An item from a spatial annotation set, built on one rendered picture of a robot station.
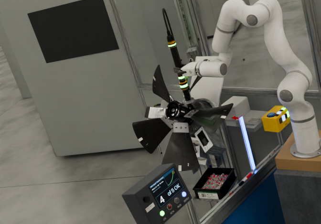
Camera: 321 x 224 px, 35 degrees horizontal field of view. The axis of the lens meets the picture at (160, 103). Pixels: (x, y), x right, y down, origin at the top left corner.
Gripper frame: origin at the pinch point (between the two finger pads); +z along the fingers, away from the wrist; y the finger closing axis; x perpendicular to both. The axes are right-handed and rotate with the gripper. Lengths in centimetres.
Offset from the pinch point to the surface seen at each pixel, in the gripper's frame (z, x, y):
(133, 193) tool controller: -38, -21, -83
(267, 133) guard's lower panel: 4, -81, 70
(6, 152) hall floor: 415, -151, 56
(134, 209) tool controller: -35, -30, -83
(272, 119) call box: -39, -39, 21
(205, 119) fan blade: -14.2, -28.3, -4.8
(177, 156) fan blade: 2, -47, -19
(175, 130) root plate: 7.5, -35.4, -9.2
